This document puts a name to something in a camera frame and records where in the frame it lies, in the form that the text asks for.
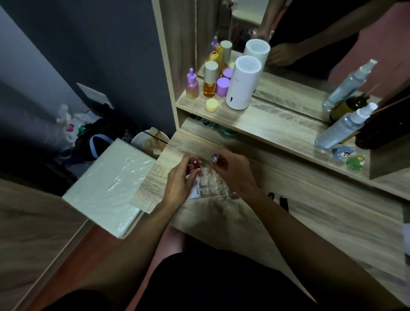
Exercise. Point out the white flat board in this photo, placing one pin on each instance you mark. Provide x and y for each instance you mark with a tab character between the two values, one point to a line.
94	95

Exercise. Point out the person's right forearm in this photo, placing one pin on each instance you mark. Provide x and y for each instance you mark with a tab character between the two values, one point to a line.
307	253

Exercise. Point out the person's right thumb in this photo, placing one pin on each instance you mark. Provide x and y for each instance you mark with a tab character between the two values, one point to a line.
217	171

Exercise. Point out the small black rectangular object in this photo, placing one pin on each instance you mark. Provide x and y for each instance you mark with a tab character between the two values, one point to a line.
284	204

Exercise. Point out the person's left thumb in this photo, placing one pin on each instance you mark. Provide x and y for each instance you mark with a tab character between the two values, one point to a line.
194	181

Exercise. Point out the clear plastic compartment tray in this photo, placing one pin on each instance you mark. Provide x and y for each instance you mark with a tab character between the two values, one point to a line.
209	187

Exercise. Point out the purple dropper bottle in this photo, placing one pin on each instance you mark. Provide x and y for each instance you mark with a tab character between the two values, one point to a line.
192	86

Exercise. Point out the person's left forearm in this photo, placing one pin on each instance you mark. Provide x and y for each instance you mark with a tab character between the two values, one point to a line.
128	253

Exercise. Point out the small clear glass vial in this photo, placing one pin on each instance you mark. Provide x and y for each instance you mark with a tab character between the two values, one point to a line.
212	163

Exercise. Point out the amber bottle with beige cap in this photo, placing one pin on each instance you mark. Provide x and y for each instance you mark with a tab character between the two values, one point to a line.
210	80

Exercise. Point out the purple lidded jar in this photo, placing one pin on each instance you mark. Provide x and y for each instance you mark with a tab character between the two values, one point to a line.
223	87

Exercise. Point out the white bottle with pink label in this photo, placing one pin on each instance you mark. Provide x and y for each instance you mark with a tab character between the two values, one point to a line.
65	123

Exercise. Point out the white round bin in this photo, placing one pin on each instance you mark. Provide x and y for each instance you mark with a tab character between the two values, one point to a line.
149	142

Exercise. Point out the dark amber diffuser bottle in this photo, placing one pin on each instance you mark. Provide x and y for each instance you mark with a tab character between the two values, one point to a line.
347	107

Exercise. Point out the person's left hand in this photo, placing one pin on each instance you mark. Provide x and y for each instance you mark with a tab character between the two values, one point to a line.
177	187

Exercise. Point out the wall mirror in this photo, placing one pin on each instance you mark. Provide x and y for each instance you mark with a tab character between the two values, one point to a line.
304	48

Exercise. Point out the teal round jar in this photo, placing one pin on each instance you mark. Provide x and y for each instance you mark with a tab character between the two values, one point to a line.
228	132

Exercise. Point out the person's black shorts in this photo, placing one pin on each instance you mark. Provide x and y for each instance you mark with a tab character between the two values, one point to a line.
208	282

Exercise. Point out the white plastic-wrapped flat box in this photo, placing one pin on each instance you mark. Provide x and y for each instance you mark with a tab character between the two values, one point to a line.
109	189

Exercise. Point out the white cylindrical humidifier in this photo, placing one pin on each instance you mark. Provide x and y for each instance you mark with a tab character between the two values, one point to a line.
243	83

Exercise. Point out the person's right hand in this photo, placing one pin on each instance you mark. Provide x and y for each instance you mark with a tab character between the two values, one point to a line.
237	174

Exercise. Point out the wooden vanity desk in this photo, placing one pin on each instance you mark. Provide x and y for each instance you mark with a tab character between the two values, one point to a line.
288	192

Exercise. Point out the clear spray bottle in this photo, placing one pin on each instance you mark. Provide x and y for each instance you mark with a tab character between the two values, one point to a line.
344	127

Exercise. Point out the dark brown box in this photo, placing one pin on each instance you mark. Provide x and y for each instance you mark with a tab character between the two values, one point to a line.
386	123

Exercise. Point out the small blue figurine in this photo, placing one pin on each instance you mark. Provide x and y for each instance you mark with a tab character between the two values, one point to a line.
343	153

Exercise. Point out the small yellow round jar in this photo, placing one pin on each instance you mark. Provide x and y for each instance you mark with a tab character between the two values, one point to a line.
212	105

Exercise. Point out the small green figurine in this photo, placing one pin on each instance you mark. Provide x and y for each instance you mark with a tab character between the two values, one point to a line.
356	162

